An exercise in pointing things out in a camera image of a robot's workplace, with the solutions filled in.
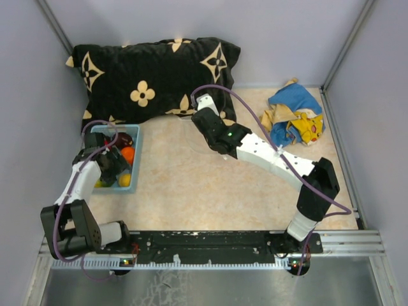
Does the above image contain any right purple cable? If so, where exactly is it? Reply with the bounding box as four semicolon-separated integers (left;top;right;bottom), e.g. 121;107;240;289
190;84;352;277

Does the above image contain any orange toy fruit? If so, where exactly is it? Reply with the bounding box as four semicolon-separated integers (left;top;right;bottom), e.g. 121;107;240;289
120;147;135;166

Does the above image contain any light blue plastic basket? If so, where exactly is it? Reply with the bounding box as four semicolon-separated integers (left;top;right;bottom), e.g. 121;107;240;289
84;124;143;194

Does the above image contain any black floral plush pillow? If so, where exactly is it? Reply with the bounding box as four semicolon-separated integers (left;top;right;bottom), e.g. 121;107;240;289
66;37;241;124

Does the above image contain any dark purple toy fruit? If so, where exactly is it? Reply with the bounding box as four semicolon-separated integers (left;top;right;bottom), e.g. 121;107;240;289
113;133;134;150

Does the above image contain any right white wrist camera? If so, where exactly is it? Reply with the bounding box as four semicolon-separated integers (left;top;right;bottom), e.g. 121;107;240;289
196;94;219;115

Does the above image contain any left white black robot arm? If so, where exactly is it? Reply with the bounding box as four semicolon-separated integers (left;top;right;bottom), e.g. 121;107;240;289
40;133;133;262

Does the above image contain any yellow toy pepper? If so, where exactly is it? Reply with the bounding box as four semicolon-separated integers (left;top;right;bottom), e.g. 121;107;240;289
118;173;131;187

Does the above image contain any yellow green toy mango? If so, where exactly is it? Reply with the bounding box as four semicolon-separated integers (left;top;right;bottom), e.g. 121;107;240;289
94;180;110;188

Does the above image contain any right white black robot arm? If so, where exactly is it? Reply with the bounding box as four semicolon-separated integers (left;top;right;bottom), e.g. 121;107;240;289
192;108;340;252

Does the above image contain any aluminium frame rail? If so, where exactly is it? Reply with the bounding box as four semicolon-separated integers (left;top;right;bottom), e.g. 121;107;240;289
38;231;388;272

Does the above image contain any clear polka dot zip bag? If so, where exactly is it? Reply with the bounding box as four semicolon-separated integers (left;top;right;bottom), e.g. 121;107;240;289
178;116;229;161

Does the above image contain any blue yellow cartoon cloth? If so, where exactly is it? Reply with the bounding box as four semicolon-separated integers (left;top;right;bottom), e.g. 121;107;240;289
259;78;326;147

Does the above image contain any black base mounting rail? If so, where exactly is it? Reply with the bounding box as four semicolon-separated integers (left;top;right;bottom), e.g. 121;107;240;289
99;231;323;265

